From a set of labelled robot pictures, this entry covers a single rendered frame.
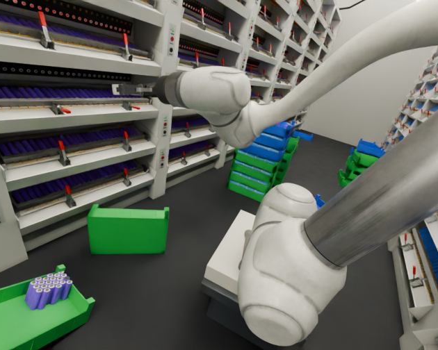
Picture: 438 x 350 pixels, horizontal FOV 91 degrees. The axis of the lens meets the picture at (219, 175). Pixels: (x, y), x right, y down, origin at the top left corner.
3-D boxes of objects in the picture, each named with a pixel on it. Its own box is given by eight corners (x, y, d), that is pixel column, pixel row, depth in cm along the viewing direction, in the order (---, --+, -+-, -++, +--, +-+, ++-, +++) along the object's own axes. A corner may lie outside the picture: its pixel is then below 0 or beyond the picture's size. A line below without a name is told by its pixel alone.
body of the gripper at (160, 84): (164, 105, 56) (141, 103, 61) (185, 104, 63) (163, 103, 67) (162, 73, 53) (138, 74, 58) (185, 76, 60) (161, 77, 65)
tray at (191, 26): (240, 53, 146) (250, 31, 138) (177, 32, 98) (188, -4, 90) (218, 39, 151) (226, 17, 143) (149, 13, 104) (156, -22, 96)
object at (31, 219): (152, 183, 126) (158, 166, 118) (20, 236, 78) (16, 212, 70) (131, 162, 131) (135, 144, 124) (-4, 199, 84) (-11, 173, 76)
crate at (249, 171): (277, 173, 160) (280, 164, 156) (270, 184, 143) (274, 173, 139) (240, 160, 169) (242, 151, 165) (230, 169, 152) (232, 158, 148)
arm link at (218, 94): (170, 94, 49) (199, 125, 60) (228, 95, 42) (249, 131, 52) (188, 57, 52) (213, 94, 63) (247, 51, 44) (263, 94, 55)
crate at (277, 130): (291, 132, 145) (295, 121, 142) (286, 138, 128) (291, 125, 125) (250, 120, 154) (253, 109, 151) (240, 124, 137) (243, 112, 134)
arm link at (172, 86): (202, 107, 60) (185, 107, 63) (201, 72, 57) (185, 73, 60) (179, 110, 53) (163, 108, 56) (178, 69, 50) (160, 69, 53)
